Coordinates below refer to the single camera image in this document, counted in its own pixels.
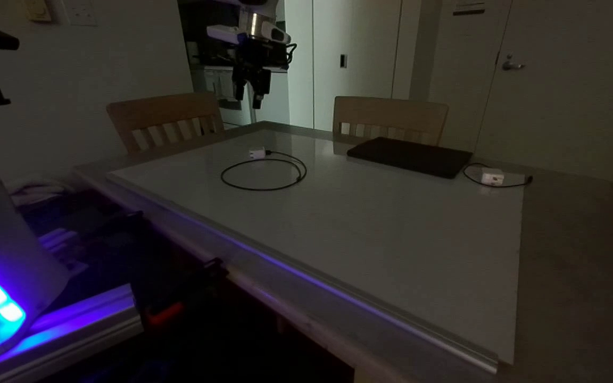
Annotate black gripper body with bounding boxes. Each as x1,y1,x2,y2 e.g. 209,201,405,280
233,41,274,83

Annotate black cable with white charger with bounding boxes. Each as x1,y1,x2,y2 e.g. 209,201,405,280
219,145,308,194

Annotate white robot base blue lights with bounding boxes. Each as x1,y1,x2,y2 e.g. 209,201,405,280
0,115,71,358

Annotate dark background shelf unit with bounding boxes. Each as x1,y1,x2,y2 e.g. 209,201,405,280
177,0,296,130

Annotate wooden slat-back chair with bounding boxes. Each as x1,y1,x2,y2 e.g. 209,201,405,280
104,91,228,158
329,93,452,146

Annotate pale closet double door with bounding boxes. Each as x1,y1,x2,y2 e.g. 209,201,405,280
310,0,421,133

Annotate black closed laptop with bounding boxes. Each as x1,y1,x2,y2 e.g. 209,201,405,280
344,136,474,180

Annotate white table mat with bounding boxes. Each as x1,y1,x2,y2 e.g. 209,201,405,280
104,125,525,372

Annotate sign plate above door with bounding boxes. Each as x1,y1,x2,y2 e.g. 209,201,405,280
452,0,490,17

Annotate pale room door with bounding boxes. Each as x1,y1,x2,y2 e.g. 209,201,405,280
474,0,613,186

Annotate pale wrist camera bar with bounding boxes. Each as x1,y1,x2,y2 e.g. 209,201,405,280
204,15,293,47

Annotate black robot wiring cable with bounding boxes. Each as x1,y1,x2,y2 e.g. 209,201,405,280
267,41,300,72

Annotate yellowish wall plate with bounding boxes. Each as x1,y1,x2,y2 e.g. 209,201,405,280
26,0,58,24

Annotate red handled clamp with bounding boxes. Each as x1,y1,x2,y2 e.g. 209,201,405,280
143,299,188,330

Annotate small white adapter with cable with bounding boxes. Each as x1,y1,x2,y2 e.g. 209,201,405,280
462,163,537,191

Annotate metal door lever handle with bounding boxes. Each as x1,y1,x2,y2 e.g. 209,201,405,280
500,53,528,72

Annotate aluminium frame rail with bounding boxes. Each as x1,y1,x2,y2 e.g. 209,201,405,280
0,282,144,381

